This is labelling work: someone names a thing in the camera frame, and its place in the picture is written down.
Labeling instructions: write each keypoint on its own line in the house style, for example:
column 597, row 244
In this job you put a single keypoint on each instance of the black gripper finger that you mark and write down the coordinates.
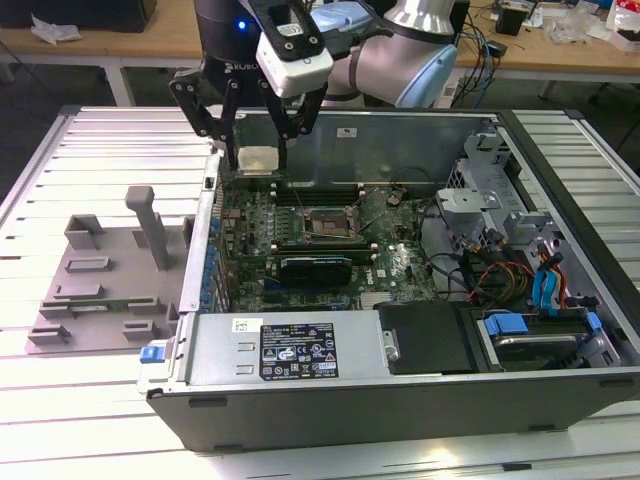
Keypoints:
column 300, row 125
column 202, row 110

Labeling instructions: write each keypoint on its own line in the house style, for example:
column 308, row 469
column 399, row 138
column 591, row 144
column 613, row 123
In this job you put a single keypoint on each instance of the silver CPU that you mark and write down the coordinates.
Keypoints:
column 257, row 160

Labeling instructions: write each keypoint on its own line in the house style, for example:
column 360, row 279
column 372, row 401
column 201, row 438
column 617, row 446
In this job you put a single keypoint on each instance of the metal locking lever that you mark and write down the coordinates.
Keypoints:
column 360, row 199

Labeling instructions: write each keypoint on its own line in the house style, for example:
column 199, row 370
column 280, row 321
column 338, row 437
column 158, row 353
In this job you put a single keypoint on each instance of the CPU socket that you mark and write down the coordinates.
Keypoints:
column 325, row 227

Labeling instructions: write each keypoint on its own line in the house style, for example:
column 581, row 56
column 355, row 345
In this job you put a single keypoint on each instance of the wooden desk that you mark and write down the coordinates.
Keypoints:
column 165, row 40

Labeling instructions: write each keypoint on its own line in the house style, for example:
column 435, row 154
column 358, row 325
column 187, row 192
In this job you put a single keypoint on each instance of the black box on desk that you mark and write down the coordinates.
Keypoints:
column 110, row 12

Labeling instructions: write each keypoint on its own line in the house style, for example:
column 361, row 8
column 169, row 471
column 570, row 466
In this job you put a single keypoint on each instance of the black graphics card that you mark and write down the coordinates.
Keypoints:
column 315, row 272

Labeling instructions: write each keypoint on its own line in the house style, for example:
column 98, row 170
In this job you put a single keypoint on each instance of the green motherboard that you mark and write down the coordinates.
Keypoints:
column 395, row 260

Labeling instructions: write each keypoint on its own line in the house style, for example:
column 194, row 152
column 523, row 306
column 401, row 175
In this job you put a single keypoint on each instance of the crumpled white plastic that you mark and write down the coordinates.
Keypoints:
column 52, row 30

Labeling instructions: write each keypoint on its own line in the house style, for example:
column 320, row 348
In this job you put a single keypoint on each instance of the metal drive cage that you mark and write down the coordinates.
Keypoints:
column 467, row 200

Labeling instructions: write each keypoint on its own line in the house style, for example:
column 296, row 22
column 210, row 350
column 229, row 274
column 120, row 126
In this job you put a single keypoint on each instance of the grey parts rack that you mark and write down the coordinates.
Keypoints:
column 120, row 280

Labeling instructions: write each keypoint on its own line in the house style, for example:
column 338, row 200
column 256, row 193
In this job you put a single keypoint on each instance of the green RAM stick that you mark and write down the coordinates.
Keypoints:
column 120, row 302

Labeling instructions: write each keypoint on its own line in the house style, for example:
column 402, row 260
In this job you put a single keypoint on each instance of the small black adapter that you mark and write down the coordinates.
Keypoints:
column 497, row 48

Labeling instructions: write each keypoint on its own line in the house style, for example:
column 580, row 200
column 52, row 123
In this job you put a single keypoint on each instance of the black container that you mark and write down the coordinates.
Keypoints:
column 510, row 20

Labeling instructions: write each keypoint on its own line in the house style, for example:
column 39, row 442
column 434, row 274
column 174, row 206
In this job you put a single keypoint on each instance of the silver power supply unit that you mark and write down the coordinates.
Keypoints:
column 225, row 350

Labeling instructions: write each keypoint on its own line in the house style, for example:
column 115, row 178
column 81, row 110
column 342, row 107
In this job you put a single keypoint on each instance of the black plastic shroud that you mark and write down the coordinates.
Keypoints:
column 425, row 335

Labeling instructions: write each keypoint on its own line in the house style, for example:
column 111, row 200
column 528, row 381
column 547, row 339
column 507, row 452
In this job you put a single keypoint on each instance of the blue case latch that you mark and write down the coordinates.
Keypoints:
column 151, row 353

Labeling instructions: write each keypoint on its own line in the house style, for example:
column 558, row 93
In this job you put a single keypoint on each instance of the hard disk in blue carrier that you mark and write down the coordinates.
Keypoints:
column 507, row 325

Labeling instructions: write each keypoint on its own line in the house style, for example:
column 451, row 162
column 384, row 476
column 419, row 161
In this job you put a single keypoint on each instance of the clear plastic bags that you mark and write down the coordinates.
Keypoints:
column 575, row 25

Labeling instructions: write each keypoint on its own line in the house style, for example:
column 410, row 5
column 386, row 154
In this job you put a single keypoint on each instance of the black PC case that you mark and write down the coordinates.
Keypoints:
column 350, row 415

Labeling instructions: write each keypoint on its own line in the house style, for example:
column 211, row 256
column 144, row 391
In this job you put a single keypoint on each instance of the white red plastic bag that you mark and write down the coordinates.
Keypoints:
column 625, row 20

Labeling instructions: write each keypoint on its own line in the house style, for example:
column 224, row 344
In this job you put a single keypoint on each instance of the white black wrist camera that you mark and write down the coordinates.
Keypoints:
column 300, row 70

